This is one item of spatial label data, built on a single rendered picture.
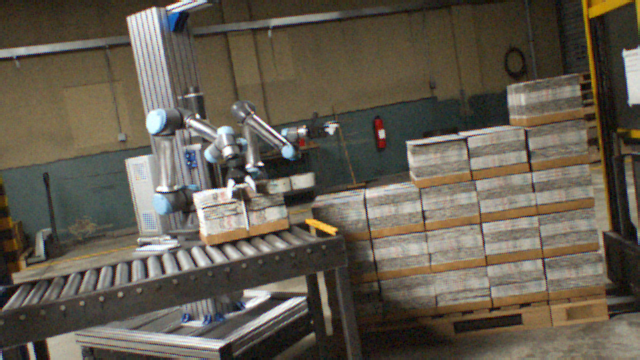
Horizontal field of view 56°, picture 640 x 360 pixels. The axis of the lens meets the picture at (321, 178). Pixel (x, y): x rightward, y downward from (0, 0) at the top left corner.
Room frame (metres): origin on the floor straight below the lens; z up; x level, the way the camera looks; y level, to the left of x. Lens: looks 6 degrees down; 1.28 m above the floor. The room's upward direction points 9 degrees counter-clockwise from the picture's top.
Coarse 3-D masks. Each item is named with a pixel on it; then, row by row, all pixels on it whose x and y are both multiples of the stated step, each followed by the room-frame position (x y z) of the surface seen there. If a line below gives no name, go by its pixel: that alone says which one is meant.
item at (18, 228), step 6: (12, 222) 8.30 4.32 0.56; (18, 222) 8.22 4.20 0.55; (18, 228) 8.16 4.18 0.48; (18, 234) 8.09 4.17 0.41; (18, 240) 8.04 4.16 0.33; (24, 240) 8.33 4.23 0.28; (18, 246) 7.93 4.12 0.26; (24, 246) 8.22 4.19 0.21; (24, 252) 8.11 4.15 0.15; (30, 252) 8.17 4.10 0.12; (24, 258) 7.71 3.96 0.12; (24, 264) 7.70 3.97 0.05
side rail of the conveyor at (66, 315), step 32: (256, 256) 2.27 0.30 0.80; (288, 256) 2.31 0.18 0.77; (320, 256) 2.34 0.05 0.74; (128, 288) 2.13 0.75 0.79; (160, 288) 2.17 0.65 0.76; (192, 288) 2.20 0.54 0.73; (224, 288) 2.23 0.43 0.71; (0, 320) 2.01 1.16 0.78; (32, 320) 2.04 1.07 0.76; (64, 320) 2.07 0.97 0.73; (96, 320) 2.10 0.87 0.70
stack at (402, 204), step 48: (384, 192) 3.22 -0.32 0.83; (432, 192) 3.12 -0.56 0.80; (480, 192) 3.09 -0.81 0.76; (528, 192) 3.07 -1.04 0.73; (384, 240) 3.14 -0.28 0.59; (432, 240) 3.11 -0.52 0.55; (480, 240) 3.08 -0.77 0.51; (528, 240) 3.06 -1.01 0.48; (384, 288) 3.15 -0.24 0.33; (432, 288) 3.13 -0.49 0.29; (480, 288) 3.10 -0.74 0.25; (528, 288) 3.07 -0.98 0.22; (336, 336) 3.18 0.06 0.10; (384, 336) 3.28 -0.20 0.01; (432, 336) 3.12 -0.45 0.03
